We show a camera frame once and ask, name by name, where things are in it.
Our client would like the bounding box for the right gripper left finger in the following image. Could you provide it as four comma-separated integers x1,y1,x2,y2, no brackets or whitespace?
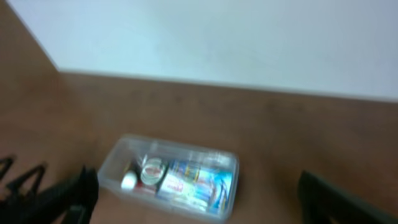
1,167,99,224

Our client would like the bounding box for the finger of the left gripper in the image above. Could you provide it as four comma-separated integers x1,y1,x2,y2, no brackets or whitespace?
6,162,47,196
0,155,16,180

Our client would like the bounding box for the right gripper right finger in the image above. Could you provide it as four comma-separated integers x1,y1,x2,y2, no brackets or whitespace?
297,170,397,224

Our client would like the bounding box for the dark bottle white cap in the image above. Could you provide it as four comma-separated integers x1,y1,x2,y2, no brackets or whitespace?
121,161,139,191

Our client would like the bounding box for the small green black box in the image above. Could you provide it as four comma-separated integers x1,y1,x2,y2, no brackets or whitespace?
140,157,169,185

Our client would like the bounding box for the white Panadol box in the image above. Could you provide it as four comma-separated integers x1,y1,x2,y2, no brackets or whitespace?
156,173,200,202

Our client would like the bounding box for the blue Kool Fever box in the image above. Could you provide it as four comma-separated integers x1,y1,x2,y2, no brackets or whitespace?
165,160,236,215

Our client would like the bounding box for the clear plastic container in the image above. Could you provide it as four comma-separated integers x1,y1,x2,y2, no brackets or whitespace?
98,135,239,222

